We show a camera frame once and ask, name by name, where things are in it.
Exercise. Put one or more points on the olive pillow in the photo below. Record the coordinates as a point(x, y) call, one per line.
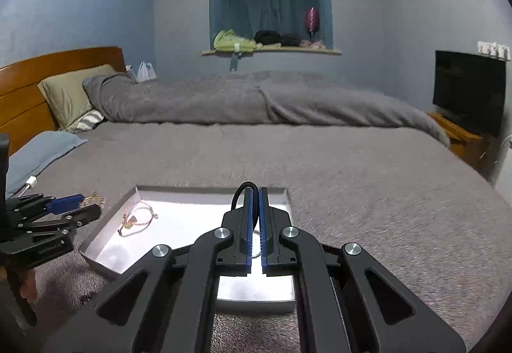
point(68, 93)

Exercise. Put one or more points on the wooden television stand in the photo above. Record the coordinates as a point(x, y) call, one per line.
point(460, 137)

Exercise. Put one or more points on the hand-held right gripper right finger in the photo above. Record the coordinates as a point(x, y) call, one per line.
point(264, 241)

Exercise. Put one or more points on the white charger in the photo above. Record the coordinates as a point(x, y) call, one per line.
point(31, 180)

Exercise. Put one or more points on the striped pillow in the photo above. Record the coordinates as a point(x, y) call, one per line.
point(90, 120)

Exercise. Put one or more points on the grey shallow cardboard tray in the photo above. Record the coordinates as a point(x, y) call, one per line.
point(188, 217)

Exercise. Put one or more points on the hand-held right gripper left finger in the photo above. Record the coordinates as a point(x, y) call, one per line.
point(251, 241)

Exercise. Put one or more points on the red glittery vase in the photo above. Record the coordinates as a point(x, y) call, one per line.
point(312, 19)

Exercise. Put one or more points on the black television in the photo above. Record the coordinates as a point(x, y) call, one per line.
point(468, 93)

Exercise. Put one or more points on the black cloth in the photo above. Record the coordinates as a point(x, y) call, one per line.
point(267, 37)
point(290, 40)

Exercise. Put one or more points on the blue-grey pillow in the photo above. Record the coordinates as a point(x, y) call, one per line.
point(40, 157)

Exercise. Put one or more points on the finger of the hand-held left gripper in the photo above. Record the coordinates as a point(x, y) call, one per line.
point(66, 203)
point(82, 215)

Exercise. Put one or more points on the wooden headboard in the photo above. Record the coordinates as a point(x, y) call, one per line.
point(24, 97)

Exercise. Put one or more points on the green cloth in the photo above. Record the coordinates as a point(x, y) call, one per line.
point(230, 41)

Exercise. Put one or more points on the white wall sockets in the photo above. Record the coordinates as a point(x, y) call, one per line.
point(494, 49)

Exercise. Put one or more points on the grey duvet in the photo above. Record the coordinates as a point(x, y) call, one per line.
point(240, 101)

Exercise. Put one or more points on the wooden windowsill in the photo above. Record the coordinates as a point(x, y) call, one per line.
point(300, 51)

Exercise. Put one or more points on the white plastic bag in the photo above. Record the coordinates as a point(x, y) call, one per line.
point(144, 73)

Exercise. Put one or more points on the blue curtain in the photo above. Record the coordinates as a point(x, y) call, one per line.
point(272, 1)

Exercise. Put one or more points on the pink cloth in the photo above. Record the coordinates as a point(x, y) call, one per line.
point(314, 44)

